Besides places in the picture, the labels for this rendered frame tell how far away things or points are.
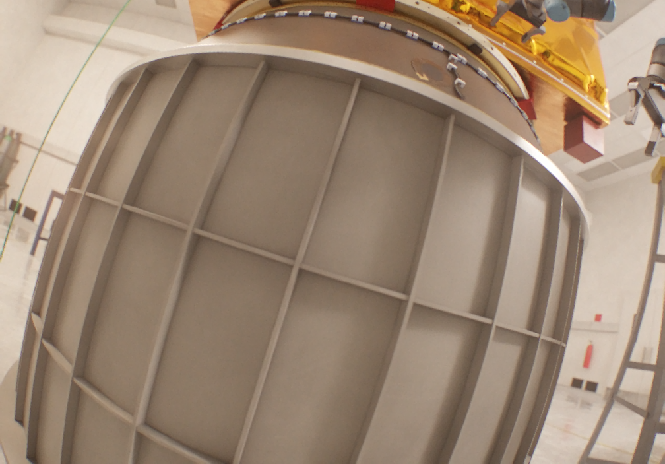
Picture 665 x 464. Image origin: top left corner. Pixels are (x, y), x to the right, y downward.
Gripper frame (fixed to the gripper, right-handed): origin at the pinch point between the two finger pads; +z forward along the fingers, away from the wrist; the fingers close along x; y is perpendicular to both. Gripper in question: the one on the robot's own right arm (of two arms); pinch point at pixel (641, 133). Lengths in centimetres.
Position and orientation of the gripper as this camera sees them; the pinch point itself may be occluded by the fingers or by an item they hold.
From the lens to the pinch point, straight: 101.3
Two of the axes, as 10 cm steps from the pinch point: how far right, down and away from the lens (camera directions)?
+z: -5.1, 8.5, 1.2
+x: 8.4, 4.7, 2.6
